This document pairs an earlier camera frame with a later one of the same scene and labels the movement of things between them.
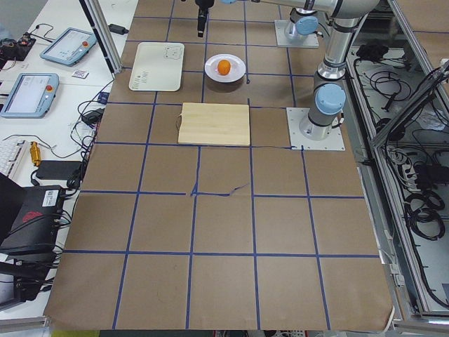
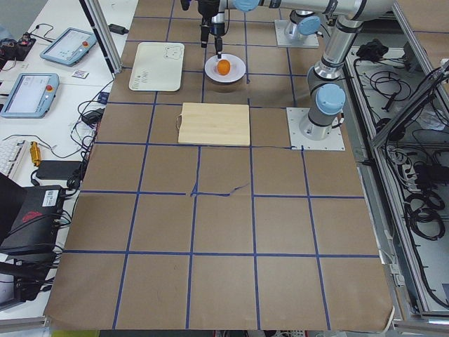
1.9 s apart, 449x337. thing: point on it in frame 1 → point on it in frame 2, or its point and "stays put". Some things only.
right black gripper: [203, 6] → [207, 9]
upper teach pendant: [69, 46] stays put
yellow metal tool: [35, 153] stays put
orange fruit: [224, 67] stays put
